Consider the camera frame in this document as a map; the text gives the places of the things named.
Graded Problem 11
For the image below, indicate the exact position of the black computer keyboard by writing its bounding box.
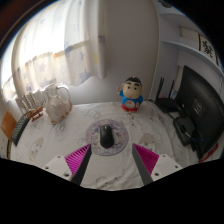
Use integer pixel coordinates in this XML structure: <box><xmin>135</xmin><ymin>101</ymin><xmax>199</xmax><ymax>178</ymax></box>
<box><xmin>10</xmin><ymin>112</ymin><xmax>32</xmax><ymax>147</ymax></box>

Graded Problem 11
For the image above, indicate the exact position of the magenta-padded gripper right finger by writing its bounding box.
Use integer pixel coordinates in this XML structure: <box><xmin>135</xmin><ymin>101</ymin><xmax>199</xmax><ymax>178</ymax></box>
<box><xmin>131</xmin><ymin>143</ymin><xmax>183</xmax><ymax>186</ymax></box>

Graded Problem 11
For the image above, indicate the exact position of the cartoon boy figurine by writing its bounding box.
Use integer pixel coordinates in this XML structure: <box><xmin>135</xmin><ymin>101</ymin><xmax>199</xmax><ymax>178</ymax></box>
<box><xmin>117</xmin><ymin>75</ymin><xmax>144</xmax><ymax>113</ymax></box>

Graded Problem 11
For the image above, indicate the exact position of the black router with antennas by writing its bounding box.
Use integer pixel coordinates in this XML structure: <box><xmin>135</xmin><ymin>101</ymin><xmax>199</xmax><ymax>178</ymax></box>
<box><xmin>153</xmin><ymin>76</ymin><xmax>181</xmax><ymax>114</ymax></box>

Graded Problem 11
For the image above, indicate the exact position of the black monitor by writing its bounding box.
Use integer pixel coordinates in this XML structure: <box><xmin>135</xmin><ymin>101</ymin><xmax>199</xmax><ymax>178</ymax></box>
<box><xmin>173</xmin><ymin>64</ymin><xmax>224</xmax><ymax>160</ymax></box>

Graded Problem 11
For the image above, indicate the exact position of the black computer mouse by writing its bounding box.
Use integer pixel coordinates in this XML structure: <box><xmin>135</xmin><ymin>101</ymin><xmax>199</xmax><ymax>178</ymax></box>
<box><xmin>99</xmin><ymin>124</ymin><xmax>116</xmax><ymax>149</ymax></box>

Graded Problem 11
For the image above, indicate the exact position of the white wall shelf unit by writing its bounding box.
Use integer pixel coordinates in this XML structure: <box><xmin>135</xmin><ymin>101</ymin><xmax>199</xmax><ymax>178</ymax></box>
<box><xmin>159</xmin><ymin>6</ymin><xmax>224</xmax><ymax>78</ymax></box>

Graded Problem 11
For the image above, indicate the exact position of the white printed tablecloth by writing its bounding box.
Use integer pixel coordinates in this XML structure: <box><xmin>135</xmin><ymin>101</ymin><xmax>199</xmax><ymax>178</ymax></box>
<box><xmin>6</xmin><ymin>100</ymin><xmax>221</xmax><ymax>192</ymax></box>

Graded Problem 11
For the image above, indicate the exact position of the orange wooden chair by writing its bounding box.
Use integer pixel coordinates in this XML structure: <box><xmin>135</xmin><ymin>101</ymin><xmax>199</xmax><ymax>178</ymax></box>
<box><xmin>0</xmin><ymin>109</ymin><xmax>18</xmax><ymax>141</ymax></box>

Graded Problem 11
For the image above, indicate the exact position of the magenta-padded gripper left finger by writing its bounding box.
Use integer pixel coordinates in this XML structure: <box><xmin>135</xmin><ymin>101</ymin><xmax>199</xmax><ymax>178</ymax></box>
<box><xmin>42</xmin><ymin>143</ymin><xmax>92</xmax><ymax>186</ymax></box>

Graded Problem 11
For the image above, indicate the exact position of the white star-print curtain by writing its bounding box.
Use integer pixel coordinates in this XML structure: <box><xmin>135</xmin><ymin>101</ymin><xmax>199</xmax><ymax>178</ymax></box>
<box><xmin>1</xmin><ymin>0</ymin><xmax>108</xmax><ymax>101</ymax></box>

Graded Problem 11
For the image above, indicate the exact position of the large white conch shell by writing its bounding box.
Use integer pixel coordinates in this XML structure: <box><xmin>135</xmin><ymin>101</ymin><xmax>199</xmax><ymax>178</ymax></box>
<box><xmin>43</xmin><ymin>83</ymin><xmax>73</xmax><ymax>125</ymax></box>

